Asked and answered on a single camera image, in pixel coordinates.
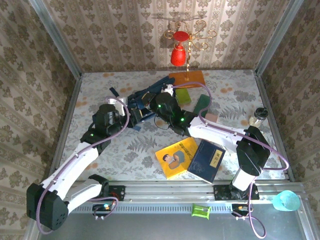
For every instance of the aluminium frame post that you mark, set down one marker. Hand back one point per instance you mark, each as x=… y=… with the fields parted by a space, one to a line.
x=56 y=37
x=278 y=37

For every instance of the lime green pencil case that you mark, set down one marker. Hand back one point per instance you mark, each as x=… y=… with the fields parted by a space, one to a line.
x=183 y=97

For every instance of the dark green pencil case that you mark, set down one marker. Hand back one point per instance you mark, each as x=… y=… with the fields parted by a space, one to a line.
x=201 y=105

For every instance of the aluminium mounting rail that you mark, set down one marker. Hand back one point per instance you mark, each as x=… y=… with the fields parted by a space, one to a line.
x=170 y=191

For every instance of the green packet on rail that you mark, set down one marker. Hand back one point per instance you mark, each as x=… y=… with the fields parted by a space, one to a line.
x=201 y=211

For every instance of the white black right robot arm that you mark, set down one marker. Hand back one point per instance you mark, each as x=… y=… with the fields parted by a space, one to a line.
x=215 y=135

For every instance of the aluminium side rail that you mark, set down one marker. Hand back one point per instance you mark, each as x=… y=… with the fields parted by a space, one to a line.
x=66 y=125
x=264 y=97

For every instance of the teal translucent plastic cup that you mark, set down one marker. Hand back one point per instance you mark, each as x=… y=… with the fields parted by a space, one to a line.
x=286 y=201

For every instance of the glass jar black lid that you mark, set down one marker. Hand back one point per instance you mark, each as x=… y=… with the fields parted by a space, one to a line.
x=258 y=117

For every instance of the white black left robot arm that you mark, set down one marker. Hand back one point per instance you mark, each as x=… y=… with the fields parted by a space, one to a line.
x=75 y=167

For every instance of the pink pencil case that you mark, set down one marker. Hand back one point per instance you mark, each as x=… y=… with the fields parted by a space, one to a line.
x=211 y=117

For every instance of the navy blue hardcover book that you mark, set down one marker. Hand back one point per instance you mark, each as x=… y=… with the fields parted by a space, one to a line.
x=202 y=162

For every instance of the red wine glass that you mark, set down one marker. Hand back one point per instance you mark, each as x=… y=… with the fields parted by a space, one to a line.
x=178 y=56

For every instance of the yellow cartoon cover book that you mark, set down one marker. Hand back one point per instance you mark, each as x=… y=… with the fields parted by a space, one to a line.
x=170 y=155

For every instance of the navy blue backpack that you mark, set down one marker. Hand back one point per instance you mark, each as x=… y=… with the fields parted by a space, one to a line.
x=136 y=100

